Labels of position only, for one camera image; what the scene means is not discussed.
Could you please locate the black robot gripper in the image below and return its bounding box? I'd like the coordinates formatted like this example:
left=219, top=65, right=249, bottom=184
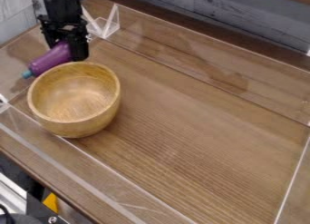
left=37, top=0, right=88, bottom=62

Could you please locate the purple toy eggplant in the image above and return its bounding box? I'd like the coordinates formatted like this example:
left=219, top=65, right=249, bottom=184
left=21, top=41, right=70, bottom=79

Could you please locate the brown wooden bowl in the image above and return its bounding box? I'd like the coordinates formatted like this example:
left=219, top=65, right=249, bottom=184
left=26, top=62, right=121, bottom=138

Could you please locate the yellow black equipment base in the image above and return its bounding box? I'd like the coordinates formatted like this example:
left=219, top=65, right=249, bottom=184
left=0, top=153, right=94, bottom=224

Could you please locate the clear acrylic table enclosure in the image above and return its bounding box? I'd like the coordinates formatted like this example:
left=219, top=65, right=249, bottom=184
left=0, top=7, right=310, bottom=224

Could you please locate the black cable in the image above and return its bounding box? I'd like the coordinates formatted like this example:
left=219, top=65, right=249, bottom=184
left=0, top=204, right=15, bottom=224

